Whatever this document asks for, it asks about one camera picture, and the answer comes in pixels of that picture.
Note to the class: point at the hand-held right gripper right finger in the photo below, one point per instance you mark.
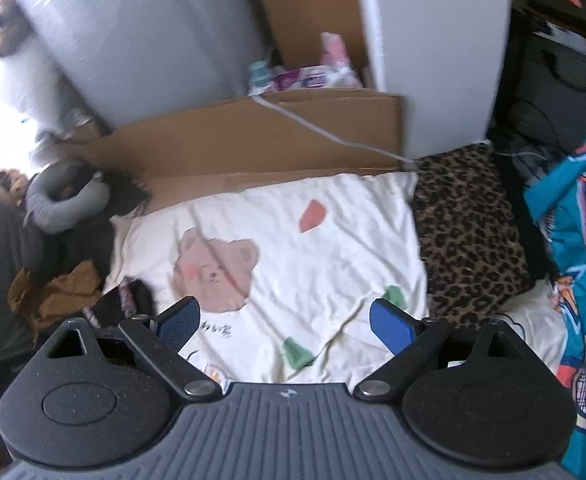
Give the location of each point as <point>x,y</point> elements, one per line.
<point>390,326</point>

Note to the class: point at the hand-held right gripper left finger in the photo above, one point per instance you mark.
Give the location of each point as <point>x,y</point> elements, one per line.
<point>178,324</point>

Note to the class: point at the leopard print pants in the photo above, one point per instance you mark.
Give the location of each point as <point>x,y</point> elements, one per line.
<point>468,235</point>

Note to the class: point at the black floral garment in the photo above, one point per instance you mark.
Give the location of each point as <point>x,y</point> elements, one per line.
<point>123,300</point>

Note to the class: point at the white bear print blanket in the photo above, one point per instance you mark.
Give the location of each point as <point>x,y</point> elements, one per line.
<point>323,270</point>

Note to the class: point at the brown garment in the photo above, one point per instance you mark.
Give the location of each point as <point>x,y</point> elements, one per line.
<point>53,295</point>

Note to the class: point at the black furry cloth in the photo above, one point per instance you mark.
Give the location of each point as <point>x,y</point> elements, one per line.
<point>123,192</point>

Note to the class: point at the grey neck pillow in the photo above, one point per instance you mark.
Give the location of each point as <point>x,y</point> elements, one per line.
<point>58,200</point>

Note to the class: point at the purple package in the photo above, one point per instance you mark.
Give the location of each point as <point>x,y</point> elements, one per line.
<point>308,80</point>

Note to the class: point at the teal bottle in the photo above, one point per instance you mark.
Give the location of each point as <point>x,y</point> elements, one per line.
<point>259,77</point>

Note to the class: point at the white cabinet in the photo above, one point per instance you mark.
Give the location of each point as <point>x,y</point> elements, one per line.
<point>433,50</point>

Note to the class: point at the pink bottle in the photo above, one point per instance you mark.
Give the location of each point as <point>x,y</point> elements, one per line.
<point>335,50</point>

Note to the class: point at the grey wrapped appliance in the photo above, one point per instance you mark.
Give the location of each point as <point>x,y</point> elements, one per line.
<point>143,35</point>

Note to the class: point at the black device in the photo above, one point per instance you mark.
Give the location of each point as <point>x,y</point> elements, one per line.
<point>558,85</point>

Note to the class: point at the open cardboard box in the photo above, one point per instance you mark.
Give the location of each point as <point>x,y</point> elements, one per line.
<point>313,5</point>

